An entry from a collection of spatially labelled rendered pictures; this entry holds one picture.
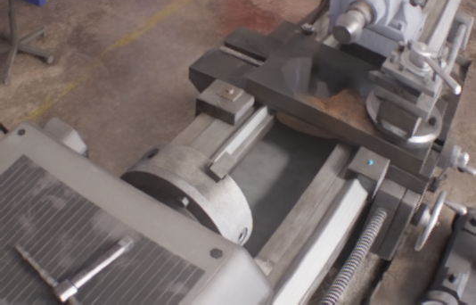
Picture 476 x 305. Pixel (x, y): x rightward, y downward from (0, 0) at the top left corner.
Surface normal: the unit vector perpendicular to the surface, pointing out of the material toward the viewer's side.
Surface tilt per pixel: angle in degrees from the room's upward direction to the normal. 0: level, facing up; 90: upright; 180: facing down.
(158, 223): 0
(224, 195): 40
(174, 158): 10
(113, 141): 0
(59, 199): 0
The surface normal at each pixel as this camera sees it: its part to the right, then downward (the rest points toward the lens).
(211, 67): 0.09, -0.72
